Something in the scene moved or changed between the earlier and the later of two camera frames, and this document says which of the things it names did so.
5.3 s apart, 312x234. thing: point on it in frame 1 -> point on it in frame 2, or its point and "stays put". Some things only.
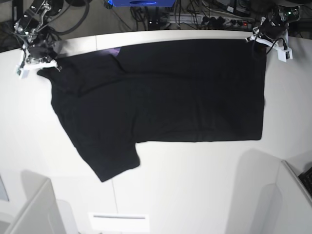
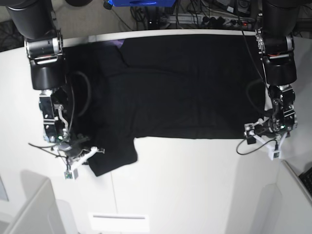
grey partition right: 285,206 stays put
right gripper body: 274,27 -> 273,126
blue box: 142,3 stays put
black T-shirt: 183,90 stays put
